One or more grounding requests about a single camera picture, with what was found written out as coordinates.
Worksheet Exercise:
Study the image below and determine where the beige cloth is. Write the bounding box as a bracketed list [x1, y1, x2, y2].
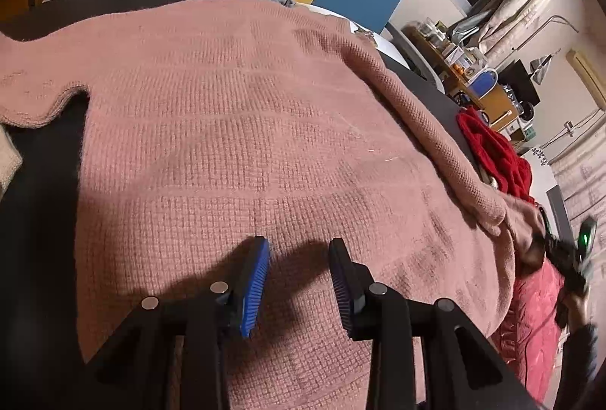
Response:
[0, 123, 23, 197]

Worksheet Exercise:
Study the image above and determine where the pink quilted jacket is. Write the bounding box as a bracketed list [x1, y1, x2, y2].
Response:
[490, 258, 566, 404]

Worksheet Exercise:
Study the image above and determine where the white printed pillow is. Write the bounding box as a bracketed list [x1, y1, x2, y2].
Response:
[308, 5, 394, 52]

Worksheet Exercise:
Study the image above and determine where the blue chair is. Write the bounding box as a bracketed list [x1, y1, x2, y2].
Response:
[468, 68, 499, 100]

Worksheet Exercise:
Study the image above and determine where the red knit garment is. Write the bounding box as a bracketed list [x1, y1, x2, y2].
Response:
[456, 107, 536, 205]

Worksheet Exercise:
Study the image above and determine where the beige curtain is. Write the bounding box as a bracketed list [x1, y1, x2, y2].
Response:
[478, 0, 581, 70]

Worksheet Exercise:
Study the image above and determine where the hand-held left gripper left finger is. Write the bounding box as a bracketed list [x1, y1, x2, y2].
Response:
[85, 236, 271, 410]

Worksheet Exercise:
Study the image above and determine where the person's right hand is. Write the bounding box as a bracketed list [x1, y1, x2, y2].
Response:
[556, 291, 592, 331]

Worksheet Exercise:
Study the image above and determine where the wall air conditioner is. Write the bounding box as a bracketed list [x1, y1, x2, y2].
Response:
[566, 49, 606, 110]

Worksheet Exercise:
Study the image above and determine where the person's right forearm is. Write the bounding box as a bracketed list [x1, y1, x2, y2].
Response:
[560, 324, 601, 397]

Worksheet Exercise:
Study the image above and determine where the wooden desk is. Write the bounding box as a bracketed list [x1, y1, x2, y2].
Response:
[402, 24, 517, 129]

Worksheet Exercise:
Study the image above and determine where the black monitor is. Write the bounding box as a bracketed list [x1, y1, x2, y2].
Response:
[498, 58, 541, 106]

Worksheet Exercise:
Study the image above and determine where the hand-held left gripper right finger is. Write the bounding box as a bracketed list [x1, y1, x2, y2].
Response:
[328, 238, 541, 410]

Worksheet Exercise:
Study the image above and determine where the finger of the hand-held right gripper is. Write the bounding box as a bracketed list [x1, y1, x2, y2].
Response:
[533, 207, 558, 260]

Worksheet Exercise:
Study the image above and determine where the pink knit sweater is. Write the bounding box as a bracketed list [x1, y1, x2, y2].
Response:
[0, 0, 545, 410]

